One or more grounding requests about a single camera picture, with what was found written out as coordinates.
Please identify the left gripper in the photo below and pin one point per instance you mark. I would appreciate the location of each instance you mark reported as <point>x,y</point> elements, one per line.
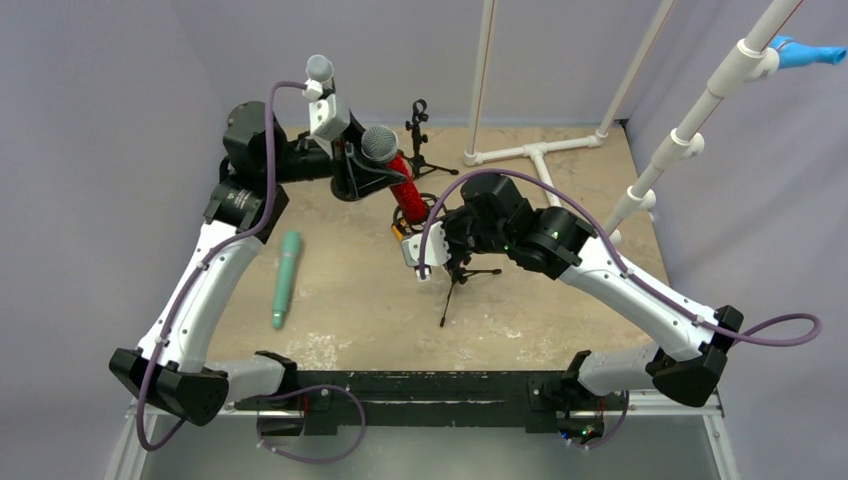
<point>351,173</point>

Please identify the grey white microphone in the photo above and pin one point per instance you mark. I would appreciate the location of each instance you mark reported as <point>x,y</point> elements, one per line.
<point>321,70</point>

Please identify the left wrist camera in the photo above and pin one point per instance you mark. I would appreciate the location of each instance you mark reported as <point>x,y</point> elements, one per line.
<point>329,115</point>

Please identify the red glitter microphone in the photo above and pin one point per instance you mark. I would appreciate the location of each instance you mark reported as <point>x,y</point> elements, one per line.
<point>379,144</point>

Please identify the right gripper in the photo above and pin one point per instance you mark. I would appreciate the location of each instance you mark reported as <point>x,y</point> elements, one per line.
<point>454,241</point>

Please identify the black tripod mic stand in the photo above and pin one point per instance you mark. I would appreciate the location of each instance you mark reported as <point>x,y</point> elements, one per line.
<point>418,164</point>

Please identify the mint green microphone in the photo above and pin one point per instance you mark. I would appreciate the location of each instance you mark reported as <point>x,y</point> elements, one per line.
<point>290,250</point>

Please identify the blue pipe fitting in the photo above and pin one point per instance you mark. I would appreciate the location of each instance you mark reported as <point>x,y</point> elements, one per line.
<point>792,54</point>

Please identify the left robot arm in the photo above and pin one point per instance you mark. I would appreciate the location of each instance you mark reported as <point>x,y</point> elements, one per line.
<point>168,369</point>

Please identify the black tripod shockmount stand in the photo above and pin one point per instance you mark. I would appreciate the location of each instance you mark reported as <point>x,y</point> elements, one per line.
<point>457,278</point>

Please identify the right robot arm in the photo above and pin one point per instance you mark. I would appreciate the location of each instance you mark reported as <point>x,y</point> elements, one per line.
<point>689,345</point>

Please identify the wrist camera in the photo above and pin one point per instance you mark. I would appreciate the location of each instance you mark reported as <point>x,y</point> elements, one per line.
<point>425,251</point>
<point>329,115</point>

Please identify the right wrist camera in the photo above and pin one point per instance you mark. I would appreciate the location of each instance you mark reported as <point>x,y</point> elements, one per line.
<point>425,251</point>

